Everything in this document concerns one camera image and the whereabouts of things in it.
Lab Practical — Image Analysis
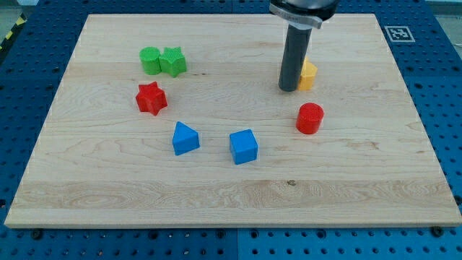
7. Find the robot arm flange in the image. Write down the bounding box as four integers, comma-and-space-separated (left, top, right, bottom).
269, 0, 340, 30

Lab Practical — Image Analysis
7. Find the red star block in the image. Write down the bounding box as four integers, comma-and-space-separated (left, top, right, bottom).
136, 82, 168, 116

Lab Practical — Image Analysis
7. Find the green star block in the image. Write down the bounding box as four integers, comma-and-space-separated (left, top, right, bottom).
159, 47, 187, 77

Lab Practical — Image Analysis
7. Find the blue cube block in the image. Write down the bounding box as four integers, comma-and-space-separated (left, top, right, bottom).
230, 129, 258, 165

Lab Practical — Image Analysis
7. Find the blue triangle block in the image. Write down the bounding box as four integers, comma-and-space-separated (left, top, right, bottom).
172, 121, 200, 155

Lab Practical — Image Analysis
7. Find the wooden board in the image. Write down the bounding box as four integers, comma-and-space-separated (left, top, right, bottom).
5, 14, 461, 228

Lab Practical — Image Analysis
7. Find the red cylinder block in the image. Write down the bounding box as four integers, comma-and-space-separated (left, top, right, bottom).
296, 103, 324, 134

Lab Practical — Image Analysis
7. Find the yellow pentagon block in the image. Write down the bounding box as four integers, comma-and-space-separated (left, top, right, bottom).
297, 57, 318, 91

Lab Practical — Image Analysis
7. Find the green cylinder block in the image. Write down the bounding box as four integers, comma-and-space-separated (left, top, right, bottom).
139, 47, 162, 75

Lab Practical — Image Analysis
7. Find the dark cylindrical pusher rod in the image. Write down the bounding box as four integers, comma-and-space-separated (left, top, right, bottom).
279, 25, 312, 92

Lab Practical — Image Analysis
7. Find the fiducial marker tag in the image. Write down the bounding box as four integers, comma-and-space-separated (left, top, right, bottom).
385, 25, 415, 43

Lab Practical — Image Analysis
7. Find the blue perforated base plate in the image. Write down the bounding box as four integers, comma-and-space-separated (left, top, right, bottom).
1, 0, 461, 259

